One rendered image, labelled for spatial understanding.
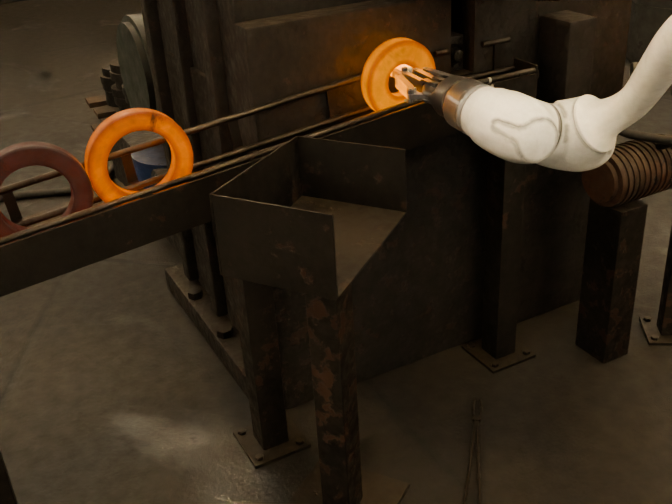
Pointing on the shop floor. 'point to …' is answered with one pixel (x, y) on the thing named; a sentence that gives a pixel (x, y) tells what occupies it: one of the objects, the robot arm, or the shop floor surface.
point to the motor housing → (616, 243)
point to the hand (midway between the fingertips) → (399, 70)
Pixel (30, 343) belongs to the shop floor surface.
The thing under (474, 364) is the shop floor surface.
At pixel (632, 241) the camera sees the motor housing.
